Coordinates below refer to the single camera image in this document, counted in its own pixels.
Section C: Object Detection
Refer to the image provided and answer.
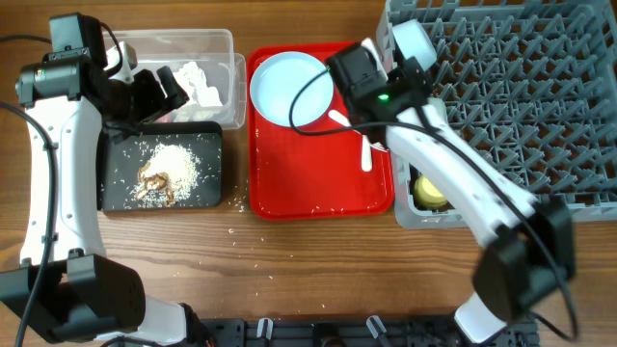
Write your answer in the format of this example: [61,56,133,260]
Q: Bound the white paper napkin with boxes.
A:
[174,62,223,122]

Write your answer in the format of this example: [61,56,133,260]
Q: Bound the food scraps with rice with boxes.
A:
[131,144,201,208]

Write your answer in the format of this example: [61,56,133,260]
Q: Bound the light blue plate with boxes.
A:
[250,51,335,127]

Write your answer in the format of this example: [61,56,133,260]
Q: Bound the white plastic fork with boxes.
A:
[328,110,388,152]

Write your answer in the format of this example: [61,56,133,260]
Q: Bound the white plastic spoon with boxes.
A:
[361,135,373,173]

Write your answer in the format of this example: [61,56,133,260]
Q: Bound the light blue small bowl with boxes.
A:
[393,19,437,70]

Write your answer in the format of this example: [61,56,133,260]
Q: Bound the yellow plastic cup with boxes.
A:
[414,174,447,209]

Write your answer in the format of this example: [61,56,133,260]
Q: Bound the green bowl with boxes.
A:
[428,97,448,123]

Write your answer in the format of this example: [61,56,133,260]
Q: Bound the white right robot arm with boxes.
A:
[325,43,579,344]

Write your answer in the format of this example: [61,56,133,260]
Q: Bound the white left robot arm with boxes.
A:
[1,13,216,346]

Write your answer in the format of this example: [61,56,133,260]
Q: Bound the black food waste tray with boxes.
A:
[98,121,224,212]

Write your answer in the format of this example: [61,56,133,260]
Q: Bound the clear plastic waste bin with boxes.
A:
[115,29,247,130]

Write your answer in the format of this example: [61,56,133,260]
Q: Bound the grey dishwasher rack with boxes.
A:
[376,0,616,222]

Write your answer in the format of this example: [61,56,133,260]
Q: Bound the red serving tray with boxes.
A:
[246,40,395,222]

